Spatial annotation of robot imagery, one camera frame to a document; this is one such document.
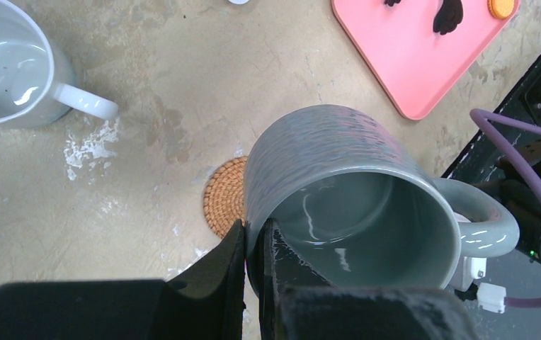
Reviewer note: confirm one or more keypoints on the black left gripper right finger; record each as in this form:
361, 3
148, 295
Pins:
297, 303

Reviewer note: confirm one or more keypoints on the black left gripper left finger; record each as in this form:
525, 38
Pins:
203, 302

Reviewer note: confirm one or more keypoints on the round waffle coaster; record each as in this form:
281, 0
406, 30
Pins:
223, 197

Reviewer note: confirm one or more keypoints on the grey mug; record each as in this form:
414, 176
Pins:
358, 210

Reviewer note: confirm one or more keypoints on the pink serving tray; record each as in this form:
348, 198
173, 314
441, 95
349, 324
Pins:
415, 66

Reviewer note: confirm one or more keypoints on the white small cup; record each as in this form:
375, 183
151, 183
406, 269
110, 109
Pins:
37, 82

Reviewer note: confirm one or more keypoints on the orange round cookie top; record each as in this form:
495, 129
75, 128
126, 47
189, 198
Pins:
501, 9

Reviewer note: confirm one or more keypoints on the white three-tier cake stand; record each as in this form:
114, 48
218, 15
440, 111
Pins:
238, 2

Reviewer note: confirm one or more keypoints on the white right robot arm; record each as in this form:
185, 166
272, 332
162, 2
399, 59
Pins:
522, 203

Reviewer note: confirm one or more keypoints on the black fork on tray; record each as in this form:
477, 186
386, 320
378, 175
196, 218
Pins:
448, 17

